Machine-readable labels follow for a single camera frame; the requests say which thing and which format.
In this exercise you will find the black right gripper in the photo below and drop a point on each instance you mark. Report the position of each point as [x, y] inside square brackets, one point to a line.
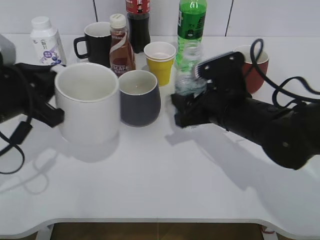
[225, 107]

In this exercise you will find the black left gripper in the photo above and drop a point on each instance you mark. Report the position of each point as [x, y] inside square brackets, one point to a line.
[21, 81]

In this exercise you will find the large white ceramic mug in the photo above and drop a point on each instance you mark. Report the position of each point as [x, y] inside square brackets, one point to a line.
[89, 95]

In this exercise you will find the clear water bottle green label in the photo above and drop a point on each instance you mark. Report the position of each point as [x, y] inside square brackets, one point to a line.
[185, 81]

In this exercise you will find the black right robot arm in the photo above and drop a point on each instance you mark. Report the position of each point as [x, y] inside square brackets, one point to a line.
[288, 136]

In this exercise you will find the grey ceramic mug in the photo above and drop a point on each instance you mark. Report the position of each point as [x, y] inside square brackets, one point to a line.
[140, 100]

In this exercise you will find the black ceramic mug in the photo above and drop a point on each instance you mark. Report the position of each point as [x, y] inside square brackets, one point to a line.
[97, 38]

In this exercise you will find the white milk carton bottle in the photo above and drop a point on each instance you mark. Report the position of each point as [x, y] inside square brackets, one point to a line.
[47, 42]

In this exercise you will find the yellow paper cup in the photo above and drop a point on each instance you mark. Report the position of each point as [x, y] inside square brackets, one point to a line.
[160, 57]

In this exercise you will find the brown Nescafe coffee bottle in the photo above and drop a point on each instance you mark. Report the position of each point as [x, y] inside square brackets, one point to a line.
[121, 54]

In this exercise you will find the green soda bottle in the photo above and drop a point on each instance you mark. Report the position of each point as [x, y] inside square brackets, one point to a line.
[190, 25]

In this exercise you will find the dark cola bottle red label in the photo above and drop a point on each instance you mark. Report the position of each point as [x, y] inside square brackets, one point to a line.
[138, 15]

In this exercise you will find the white table leg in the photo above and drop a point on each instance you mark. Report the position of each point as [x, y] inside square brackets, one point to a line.
[45, 231]

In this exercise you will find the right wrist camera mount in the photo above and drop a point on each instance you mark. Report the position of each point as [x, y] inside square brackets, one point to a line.
[224, 72]

